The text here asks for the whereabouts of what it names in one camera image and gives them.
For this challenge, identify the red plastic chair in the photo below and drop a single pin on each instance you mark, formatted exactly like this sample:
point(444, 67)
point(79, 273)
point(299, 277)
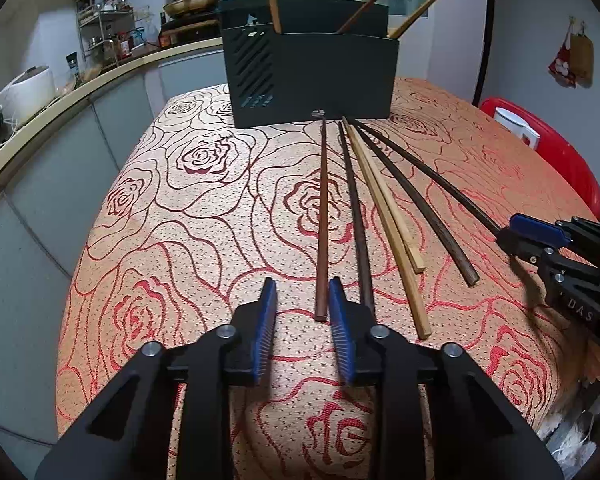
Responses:
point(570, 160)

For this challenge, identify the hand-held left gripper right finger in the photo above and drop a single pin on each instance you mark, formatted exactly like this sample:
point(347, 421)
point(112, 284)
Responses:
point(342, 335)

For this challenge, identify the white electric kettle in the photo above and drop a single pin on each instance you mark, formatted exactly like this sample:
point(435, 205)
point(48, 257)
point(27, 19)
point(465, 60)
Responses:
point(515, 125)

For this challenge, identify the black-capped glass grinder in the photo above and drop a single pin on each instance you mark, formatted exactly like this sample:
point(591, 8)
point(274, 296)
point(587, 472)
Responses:
point(73, 67)

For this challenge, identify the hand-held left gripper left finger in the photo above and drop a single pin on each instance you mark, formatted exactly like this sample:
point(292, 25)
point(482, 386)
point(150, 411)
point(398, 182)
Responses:
point(262, 335)

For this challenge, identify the black gas stove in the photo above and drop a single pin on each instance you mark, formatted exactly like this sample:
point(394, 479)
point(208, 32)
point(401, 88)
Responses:
point(190, 30)

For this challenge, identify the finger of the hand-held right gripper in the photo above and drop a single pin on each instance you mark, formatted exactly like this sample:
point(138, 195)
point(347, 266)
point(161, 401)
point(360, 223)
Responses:
point(522, 245)
point(540, 230)

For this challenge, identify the red patterned hanging cloth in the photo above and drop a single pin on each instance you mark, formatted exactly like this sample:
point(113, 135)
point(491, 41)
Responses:
point(572, 57)

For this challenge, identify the dark grey utensil holder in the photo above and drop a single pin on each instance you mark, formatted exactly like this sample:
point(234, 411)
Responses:
point(330, 75)

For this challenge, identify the rose-patterned orange tablecloth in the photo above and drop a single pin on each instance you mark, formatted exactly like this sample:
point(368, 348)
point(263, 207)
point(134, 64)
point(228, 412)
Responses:
point(205, 240)

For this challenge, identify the grey kitchen counter cabinets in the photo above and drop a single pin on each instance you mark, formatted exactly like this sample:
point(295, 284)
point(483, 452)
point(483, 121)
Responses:
point(40, 200)

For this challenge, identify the white fringed cloth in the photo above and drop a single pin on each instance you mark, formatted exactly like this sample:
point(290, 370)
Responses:
point(575, 425)

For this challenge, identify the brown wok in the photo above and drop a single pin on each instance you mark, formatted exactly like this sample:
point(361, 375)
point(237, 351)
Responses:
point(190, 2)

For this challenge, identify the metal spice rack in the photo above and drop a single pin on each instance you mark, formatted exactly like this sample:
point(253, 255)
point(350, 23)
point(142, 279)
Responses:
point(107, 25)

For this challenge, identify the white rice cooker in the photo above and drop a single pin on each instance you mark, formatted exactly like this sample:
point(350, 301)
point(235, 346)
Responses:
point(25, 95)

